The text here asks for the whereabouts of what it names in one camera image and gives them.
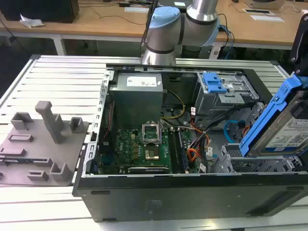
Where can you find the black RAM slot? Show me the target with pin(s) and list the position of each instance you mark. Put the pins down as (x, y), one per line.
(171, 151)
(182, 154)
(177, 151)

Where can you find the blue plastic cage latch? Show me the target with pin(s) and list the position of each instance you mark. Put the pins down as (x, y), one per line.
(214, 84)

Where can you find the grey power supply unit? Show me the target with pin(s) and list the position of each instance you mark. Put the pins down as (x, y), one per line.
(134, 96)

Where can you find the metal drive cage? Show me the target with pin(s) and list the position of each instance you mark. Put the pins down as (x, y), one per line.
(216, 101)

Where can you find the grey parts rack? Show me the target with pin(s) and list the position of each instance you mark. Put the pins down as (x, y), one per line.
(48, 154)

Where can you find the hard disk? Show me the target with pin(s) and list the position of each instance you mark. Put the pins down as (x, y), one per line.
(284, 127)

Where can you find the long black expansion slot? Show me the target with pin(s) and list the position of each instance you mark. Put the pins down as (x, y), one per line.
(146, 170)

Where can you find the CPU socket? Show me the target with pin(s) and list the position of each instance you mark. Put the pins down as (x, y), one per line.
(152, 154)

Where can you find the crumpled white paper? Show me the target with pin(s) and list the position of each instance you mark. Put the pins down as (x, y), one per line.
(31, 22)

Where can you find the black PC case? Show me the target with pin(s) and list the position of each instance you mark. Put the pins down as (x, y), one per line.
(168, 199)

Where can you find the metal disk bay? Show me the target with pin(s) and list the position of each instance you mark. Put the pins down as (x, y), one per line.
(252, 164)

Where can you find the wooden desk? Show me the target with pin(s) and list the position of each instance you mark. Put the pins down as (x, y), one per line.
(101, 26)

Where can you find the green motherboard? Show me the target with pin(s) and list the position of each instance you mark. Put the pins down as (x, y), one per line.
(130, 144)

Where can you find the black box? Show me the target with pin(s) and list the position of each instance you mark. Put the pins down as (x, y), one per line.
(38, 10)

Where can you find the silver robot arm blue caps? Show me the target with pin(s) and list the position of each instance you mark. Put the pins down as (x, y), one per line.
(163, 36)

